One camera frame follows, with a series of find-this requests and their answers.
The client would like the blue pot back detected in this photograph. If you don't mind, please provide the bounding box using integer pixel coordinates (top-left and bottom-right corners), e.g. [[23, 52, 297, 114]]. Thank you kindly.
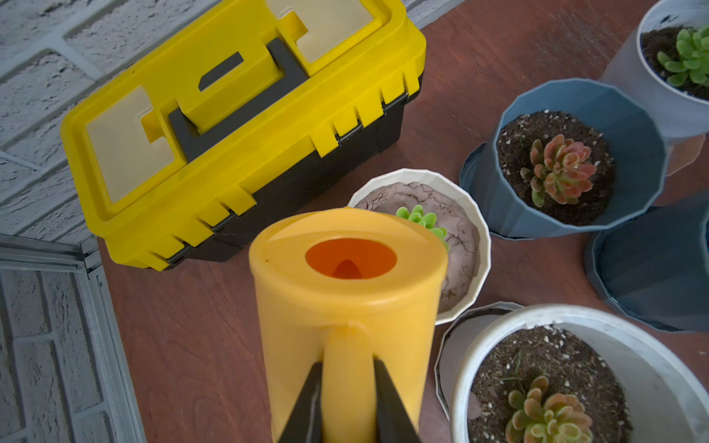
[[459, 79, 668, 240]]

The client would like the large white round pot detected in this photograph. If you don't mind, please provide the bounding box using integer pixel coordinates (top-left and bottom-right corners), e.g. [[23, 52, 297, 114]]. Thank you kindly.
[[434, 302, 708, 442]]

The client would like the small white faceted pot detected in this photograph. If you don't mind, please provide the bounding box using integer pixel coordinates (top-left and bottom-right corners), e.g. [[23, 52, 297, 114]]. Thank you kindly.
[[348, 169, 491, 325]]

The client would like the aluminium frame corner post left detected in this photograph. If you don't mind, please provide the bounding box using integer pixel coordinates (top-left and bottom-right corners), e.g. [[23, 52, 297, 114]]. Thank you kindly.
[[1, 236, 146, 442]]

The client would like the blue pot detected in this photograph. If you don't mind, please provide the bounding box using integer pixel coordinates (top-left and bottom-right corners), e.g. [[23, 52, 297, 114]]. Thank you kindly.
[[583, 190, 708, 332], [459, 79, 668, 240]]

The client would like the blue pot front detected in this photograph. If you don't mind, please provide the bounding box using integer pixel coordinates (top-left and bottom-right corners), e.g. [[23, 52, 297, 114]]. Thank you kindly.
[[583, 190, 708, 332]]

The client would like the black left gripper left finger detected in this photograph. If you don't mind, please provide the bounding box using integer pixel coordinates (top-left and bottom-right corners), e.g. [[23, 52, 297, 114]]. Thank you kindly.
[[278, 362, 323, 443]]

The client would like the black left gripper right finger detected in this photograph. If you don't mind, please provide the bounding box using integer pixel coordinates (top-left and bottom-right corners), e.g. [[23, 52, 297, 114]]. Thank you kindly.
[[374, 359, 421, 443]]

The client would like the yellow plastic watering can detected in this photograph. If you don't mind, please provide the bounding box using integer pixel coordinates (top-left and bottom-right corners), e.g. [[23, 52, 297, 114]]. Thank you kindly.
[[249, 208, 448, 442]]

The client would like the yellow black plastic toolbox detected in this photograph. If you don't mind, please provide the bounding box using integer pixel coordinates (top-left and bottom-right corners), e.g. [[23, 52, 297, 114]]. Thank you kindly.
[[61, 1, 427, 271]]

